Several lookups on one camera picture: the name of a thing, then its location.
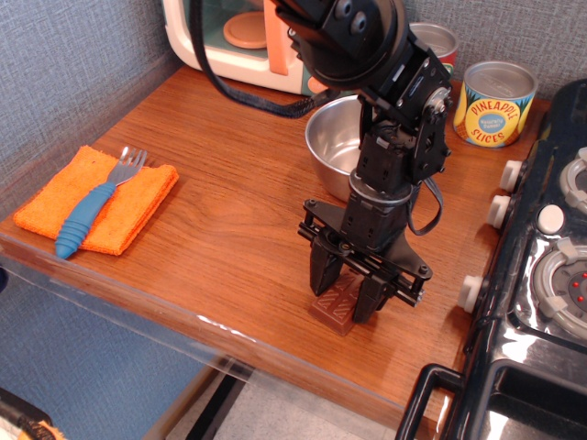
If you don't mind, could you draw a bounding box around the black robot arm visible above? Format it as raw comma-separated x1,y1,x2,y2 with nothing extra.
276,1,451,324

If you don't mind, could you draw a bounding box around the teal toy microwave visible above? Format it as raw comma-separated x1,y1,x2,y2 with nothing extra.
161,0,331,97

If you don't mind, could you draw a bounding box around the blue handled fork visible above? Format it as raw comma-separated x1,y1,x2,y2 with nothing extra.
55,147,148,259

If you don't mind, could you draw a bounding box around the white stove knob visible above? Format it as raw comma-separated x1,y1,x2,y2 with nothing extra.
486,195,511,229
458,275,483,314
500,160,524,193

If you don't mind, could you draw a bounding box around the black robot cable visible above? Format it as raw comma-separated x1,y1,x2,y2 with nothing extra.
188,0,340,119

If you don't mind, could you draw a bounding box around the brown chocolate bar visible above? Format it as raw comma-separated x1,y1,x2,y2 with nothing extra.
308,269,362,336

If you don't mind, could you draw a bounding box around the black toy stove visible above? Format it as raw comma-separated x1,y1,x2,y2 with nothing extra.
397,80,586,439

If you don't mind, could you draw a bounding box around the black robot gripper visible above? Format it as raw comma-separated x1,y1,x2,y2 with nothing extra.
298,176,432,324

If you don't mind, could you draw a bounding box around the silver metal pan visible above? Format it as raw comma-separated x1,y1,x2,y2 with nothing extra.
305,94,421,203

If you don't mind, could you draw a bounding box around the tomato sauce can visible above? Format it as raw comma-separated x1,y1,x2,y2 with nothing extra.
410,22,460,76

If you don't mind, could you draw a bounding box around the orange folded cloth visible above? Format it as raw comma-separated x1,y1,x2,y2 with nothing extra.
13,146,179,259

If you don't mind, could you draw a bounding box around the pineapple slices can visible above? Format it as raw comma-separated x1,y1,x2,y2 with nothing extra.
453,60,538,149

